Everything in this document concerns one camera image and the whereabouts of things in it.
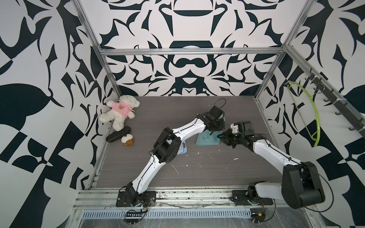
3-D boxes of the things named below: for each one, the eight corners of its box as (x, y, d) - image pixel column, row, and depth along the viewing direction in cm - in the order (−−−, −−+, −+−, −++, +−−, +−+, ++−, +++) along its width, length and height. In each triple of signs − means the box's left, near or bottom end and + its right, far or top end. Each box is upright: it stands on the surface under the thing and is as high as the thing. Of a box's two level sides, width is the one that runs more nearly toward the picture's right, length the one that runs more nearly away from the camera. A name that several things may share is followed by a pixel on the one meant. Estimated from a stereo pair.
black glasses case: (108, 144, 95) (106, 141, 92) (106, 138, 98) (104, 135, 95) (132, 133, 100) (131, 130, 97) (130, 127, 103) (128, 124, 100)
